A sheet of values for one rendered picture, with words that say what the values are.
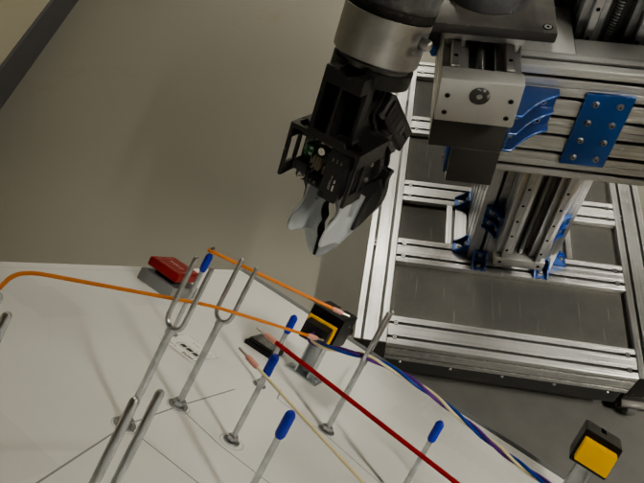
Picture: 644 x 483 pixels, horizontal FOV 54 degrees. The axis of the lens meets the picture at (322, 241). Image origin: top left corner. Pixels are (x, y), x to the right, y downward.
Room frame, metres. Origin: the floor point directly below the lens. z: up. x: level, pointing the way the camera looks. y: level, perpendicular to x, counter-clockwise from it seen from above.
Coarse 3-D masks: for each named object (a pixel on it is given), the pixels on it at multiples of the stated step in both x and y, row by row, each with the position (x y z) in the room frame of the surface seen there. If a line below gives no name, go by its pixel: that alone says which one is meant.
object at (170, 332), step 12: (192, 264) 0.27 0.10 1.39; (180, 288) 0.26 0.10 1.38; (204, 288) 0.26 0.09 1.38; (168, 312) 0.25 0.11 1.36; (192, 312) 0.24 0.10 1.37; (168, 324) 0.24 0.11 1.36; (168, 336) 0.23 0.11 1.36; (156, 360) 0.22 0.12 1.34; (144, 384) 0.21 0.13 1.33; (132, 420) 0.19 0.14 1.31
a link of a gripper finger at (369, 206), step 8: (384, 168) 0.42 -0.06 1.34; (384, 176) 0.41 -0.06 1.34; (368, 184) 0.41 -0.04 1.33; (376, 184) 0.41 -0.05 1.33; (384, 184) 0.41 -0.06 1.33; (368, 192) 0.41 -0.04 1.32; (376, 192) 0.40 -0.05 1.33; (384, 192) 0.41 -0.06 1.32; (368, 200) 0.40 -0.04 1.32; (376, 200) 0.40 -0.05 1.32; (360, 208) 0.40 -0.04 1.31; (368, 208) 0.40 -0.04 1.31; (376, 208) 0.40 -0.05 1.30; (360, 216) 0.40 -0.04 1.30; (368, 216) 0.40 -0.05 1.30
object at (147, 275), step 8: (144, 272) 0.46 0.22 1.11; (152, 272) 0.46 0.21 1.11; (144, 280) 0.45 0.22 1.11; (152, 280) 0.45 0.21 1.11; (160, 280) 0.45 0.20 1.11; (160, 288) 0.44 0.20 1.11; (168, 288) 0.44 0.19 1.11; (176, 288) 0.44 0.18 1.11; (184, 288) 0.45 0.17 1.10; (184, 296) 0.45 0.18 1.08; (192, 296) 0.45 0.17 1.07
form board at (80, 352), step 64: (64, 320) 0.31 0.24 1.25; (128, 320) 0.35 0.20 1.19; (192, 320) 0.39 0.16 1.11; (0, 384) 0.20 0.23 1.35; (64, 384) 0.22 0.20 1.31; (128, 384) 0.24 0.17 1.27; (320, 384) 0.34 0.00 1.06; (384, 384) 0.39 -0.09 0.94; (0, 448) 0.14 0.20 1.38; (64, 448) 0.15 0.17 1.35; (192, 448) 0.18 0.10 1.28; (256, 448) 0.20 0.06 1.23; (320, 448) 0.22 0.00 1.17; (384, 448) 0.24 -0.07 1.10; (448, 448) 0.28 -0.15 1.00; (512, 448) 0.32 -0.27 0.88
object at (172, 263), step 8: (152, 256) 0.48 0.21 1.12; (152, 264) 0.47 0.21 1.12; (160, 264) 0.47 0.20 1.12; (168, 264) 0.47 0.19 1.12; (176, 264) 0.48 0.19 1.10; (184, 264) 0.49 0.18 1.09; (160, 272) 0.47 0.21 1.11; (168, 272) 0.46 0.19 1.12; (176, 272) 0.45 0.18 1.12; (184, 272) 0.46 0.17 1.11; (192, 272) 0.47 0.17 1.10; (168, 280) 0.45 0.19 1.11; (176, 280) 0.45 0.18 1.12; (192, 280) 0.46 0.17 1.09
